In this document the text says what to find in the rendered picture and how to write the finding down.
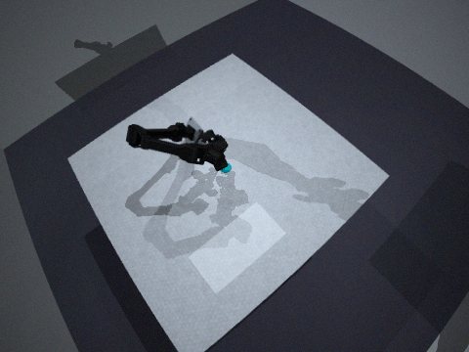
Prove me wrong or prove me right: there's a cyan circle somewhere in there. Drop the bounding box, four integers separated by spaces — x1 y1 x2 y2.
221 163 232 173

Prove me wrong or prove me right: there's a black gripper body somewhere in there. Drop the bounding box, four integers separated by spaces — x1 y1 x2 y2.
201 129 228 171

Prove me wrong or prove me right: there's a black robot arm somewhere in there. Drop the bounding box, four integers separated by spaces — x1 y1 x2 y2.
126 122 228 167

